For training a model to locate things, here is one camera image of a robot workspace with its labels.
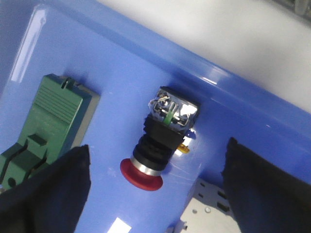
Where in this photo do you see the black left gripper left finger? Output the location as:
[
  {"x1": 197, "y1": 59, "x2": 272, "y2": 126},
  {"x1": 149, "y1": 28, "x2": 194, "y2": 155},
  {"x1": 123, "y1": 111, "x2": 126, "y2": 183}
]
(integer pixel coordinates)
[{"x1": 0, "y1": 145, "x2": 91, "y2": 233}]

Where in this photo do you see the white circuit breaker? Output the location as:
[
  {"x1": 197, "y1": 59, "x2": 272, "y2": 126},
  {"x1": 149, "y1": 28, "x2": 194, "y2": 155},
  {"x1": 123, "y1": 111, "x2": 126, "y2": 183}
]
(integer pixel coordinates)
[{"x1": 166, "y1": 178, "x2": 241, "y2": 233}]

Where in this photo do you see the blue plastic tray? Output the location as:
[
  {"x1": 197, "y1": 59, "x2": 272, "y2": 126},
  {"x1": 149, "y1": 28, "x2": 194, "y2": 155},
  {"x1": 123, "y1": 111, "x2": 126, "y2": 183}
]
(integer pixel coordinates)
[{"x1": 0, "y1": 0, "x2": 311, "y2": 233}]

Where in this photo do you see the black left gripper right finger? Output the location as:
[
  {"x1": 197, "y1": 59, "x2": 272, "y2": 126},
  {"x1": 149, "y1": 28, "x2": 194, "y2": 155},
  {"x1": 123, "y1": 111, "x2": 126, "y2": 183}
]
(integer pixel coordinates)
[{"x1": 222, "y1": 137, "x2": 311, "y2": 233}]

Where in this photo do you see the red emergency stop button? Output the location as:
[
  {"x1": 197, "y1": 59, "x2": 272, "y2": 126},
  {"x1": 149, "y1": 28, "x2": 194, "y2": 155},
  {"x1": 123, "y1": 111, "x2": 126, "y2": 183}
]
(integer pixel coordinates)
[{"x1": 120, "y1": 86, "x2": 200, "y2": 191}]

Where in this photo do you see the green terminal block connector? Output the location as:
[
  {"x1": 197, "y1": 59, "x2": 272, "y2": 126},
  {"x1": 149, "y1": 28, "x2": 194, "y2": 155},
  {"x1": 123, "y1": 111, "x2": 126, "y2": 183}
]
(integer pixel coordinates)
[{"x1": 0, "y1": 74, "x2": 100, "y2": 190}]

